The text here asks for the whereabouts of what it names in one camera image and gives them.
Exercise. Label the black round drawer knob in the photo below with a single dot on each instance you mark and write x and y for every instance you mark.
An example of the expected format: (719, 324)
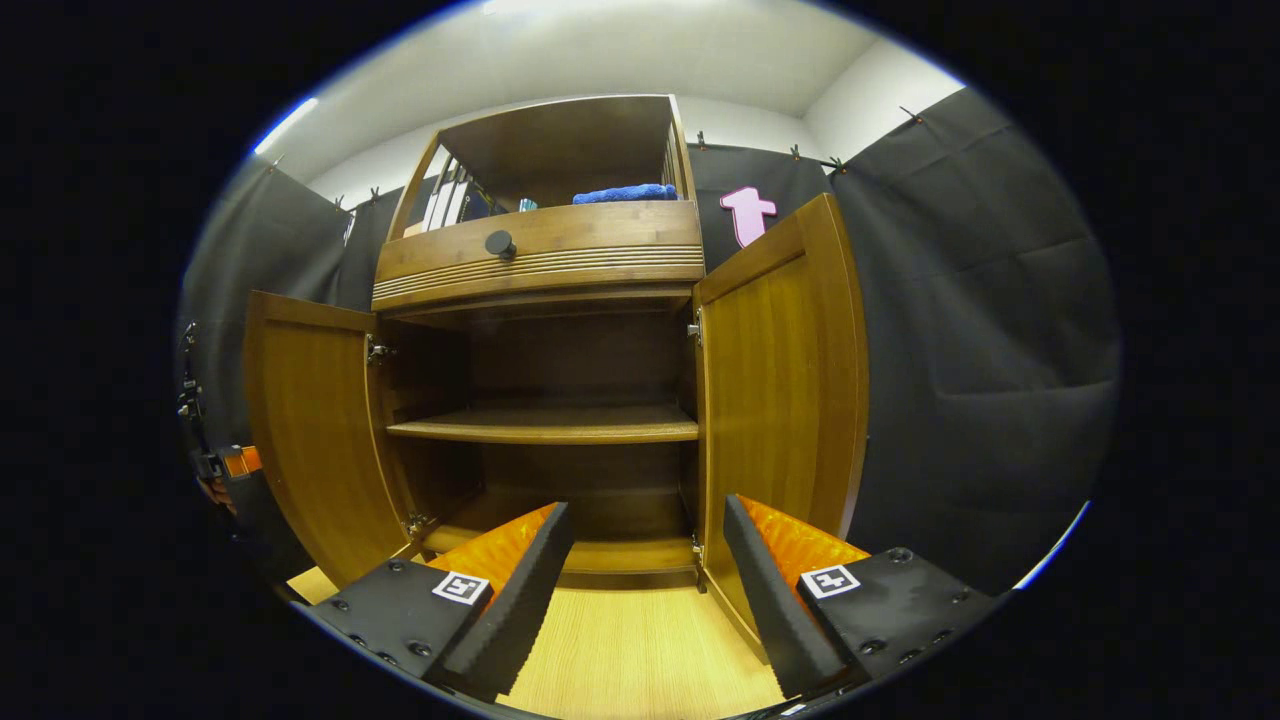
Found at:
(500, 244)

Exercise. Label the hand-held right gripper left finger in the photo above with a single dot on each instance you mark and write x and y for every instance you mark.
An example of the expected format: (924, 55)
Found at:
(520, 600)

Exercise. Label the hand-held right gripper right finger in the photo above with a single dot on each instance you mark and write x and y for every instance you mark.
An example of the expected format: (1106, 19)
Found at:
(770, 600)

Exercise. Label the metal door hinge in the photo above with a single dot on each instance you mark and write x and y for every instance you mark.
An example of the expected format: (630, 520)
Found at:
(418, 524)
(694, 328)
(378, 351)
(698, 560)

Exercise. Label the wooden double-door shoe cabinet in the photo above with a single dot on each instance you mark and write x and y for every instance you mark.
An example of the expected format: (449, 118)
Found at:
(560, 140)

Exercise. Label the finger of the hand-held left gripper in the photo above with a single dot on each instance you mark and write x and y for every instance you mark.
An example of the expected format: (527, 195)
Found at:
(243, 461)

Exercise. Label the wooden inner cabinet shelf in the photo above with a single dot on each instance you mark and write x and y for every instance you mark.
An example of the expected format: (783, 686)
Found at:
(540, 425)

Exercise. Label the wooden shoe cabinet door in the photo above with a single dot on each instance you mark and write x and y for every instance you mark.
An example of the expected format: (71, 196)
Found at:
(315, 430)
(780, 400)

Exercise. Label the blue folded towel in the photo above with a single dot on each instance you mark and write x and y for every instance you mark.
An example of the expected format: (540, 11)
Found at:
(625, 194)

